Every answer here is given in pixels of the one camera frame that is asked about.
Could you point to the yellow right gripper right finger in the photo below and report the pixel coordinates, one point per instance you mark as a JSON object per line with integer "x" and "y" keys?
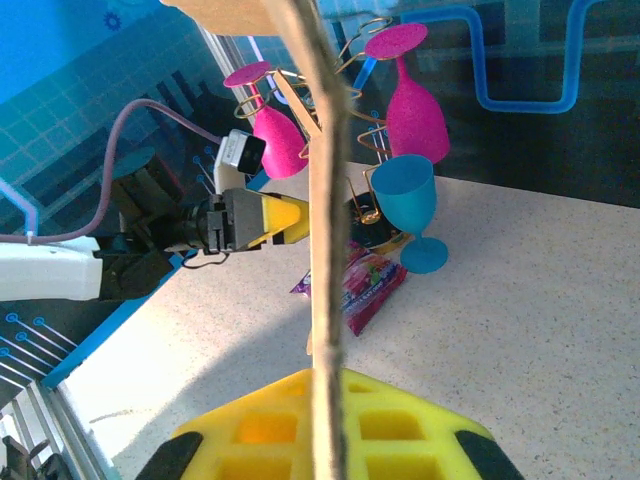
{"x": 400, "y": 425}

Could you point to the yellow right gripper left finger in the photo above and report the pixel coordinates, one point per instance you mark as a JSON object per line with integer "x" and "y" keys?
{"x": 260, "y": 430}

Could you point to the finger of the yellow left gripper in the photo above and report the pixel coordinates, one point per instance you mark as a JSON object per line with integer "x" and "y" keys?
{"x": 285, "y": 236}
{"x": 282, "y": 212}

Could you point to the brown cardboard box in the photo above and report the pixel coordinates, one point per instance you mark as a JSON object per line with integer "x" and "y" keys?
{"x": 325, "y": 200}

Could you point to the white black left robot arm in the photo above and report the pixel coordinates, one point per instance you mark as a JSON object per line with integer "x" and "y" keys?
{"x": 50, "y": 270}

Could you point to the pink plastic goblet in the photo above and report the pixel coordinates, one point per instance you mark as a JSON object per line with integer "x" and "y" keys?
{"x": 277, "y": 145}
{"x": 415, "y": 120}

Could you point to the purple pink candy bag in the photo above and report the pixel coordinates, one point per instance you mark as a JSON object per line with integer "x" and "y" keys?
{"x": 370, "y": 285}

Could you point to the blue plastic goblet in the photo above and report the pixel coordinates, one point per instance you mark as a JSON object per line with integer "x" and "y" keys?
{"x": 405, "y": 195}

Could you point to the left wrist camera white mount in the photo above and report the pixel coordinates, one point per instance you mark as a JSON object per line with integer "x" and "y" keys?
{"x": 240, "y": 150}

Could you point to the aluminium frame post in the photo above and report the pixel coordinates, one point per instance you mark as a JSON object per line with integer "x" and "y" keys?
{"x": 220, "y": 52}

